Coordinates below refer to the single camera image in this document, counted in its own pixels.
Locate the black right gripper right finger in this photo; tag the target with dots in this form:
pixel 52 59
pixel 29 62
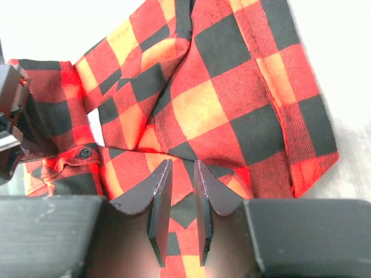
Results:
pixel 279 237

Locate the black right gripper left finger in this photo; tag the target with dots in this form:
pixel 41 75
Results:
pixel 87 235

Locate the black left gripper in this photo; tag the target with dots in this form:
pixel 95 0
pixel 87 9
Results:
pixel 23 134

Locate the red black plaid shirt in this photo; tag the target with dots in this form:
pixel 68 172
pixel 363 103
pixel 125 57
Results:
pixel 224 82

